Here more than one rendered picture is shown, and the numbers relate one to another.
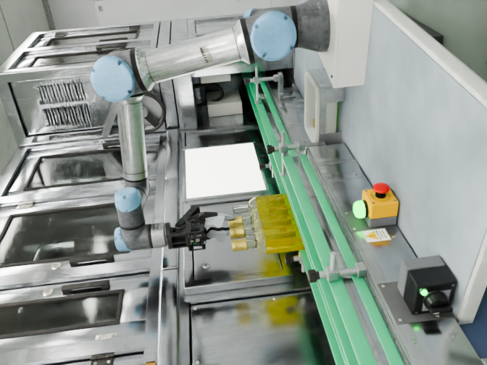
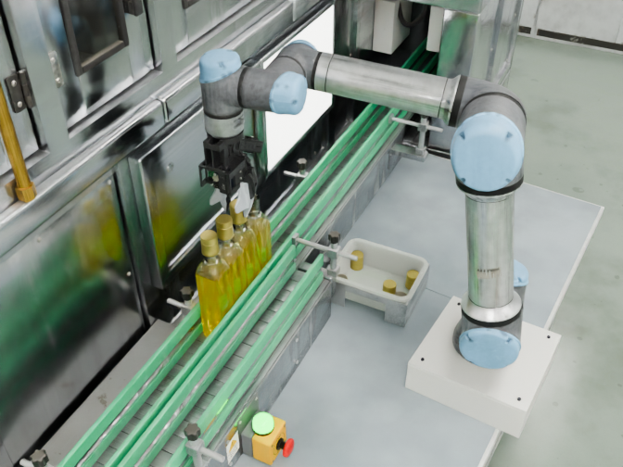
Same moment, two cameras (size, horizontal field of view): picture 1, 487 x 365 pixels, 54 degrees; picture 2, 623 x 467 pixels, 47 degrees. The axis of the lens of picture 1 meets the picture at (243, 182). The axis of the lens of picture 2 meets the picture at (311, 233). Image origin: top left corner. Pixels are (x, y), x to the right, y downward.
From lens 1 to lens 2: 93 cm
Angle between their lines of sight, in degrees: 36
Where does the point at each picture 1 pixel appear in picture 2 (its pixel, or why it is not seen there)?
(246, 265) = (171, 220)
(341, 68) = (430, 378)
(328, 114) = (370, 301)
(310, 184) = (287, 318)
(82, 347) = (36, 50)
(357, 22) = (481, 410)
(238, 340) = (73, 270)
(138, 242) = (216, 101)
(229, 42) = (496, 300)
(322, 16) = not seen: hidden behind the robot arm
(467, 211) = not seen: outside the picture
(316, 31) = not seen: hidden behind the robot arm
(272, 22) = (506, 355)
